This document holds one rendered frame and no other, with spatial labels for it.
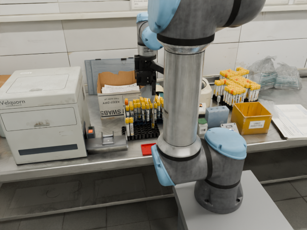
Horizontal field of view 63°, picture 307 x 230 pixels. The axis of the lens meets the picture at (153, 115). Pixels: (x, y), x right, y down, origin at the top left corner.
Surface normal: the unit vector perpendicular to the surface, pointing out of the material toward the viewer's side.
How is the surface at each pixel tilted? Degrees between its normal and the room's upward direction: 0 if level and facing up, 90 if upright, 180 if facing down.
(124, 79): 87
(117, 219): 0
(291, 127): 1
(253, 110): 90
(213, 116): 90
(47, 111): 90
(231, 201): 72
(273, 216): 1
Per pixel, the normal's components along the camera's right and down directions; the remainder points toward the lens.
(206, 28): 0.49, 0.48
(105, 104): 0.18, 0.49
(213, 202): -0.43, 0.18
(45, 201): -0.01, -0.86
